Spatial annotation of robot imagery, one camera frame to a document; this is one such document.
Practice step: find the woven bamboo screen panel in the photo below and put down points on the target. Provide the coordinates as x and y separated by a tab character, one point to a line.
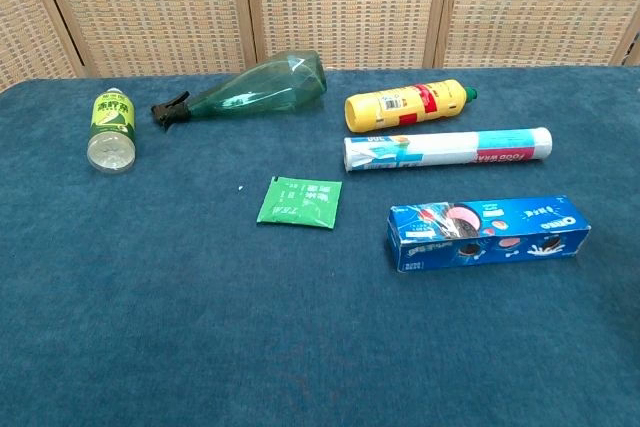
631	49
345	2
20	17
540	2
150	7

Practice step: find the yellow bottle with green cap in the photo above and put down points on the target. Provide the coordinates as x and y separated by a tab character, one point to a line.
390	107

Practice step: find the small green packet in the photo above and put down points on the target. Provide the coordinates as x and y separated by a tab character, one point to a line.
300	202

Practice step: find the green label tea bottle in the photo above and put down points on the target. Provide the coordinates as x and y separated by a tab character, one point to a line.
112	117

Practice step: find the blue Oreo cookie box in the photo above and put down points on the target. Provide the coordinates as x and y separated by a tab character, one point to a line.
500	242

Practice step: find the white toothpaste tube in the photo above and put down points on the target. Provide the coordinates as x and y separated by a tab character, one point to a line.
440	147

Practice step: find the green plastic spray bottle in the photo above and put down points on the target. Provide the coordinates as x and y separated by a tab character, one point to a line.
260	92

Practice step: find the blue carpet table cover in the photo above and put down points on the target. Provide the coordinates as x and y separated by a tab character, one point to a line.
200	322

